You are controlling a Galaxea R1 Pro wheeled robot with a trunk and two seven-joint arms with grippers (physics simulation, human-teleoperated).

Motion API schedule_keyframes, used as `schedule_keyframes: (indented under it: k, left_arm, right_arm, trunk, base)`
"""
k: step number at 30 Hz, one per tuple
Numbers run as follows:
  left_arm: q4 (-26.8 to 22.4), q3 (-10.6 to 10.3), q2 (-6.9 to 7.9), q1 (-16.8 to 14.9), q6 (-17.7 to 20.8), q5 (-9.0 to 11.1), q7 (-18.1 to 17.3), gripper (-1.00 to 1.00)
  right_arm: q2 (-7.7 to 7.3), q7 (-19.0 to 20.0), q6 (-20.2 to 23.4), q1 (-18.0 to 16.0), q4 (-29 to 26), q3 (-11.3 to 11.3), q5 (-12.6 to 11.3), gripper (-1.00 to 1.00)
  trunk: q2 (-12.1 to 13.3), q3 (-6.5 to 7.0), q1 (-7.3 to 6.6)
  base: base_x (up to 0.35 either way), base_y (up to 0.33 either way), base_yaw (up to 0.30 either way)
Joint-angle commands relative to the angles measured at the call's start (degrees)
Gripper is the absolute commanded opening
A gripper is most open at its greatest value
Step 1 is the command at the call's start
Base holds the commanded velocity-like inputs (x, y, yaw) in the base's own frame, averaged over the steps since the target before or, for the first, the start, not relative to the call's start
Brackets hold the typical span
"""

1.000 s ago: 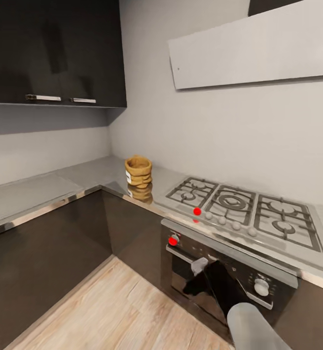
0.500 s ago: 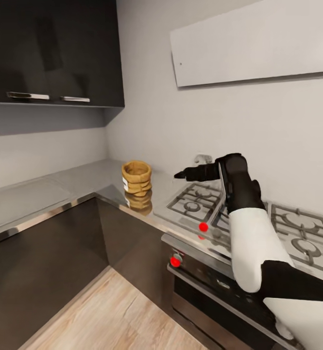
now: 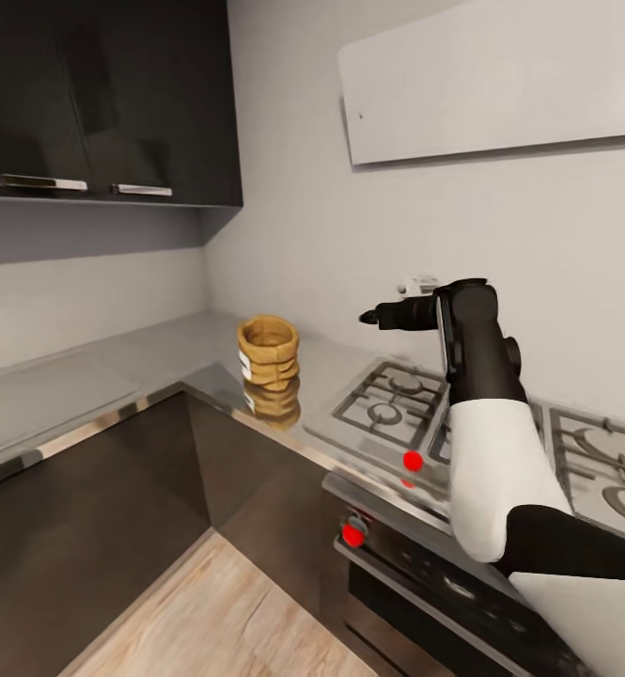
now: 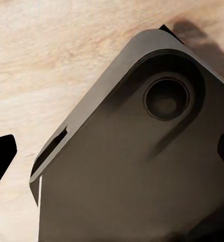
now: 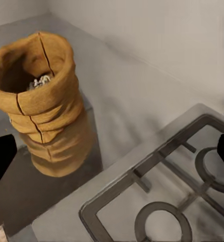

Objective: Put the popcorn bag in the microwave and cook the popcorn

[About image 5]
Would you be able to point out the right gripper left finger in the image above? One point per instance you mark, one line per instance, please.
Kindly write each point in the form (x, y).
(8, 150)

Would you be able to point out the popcorn bag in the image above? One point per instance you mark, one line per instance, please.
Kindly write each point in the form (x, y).
(44, 111)

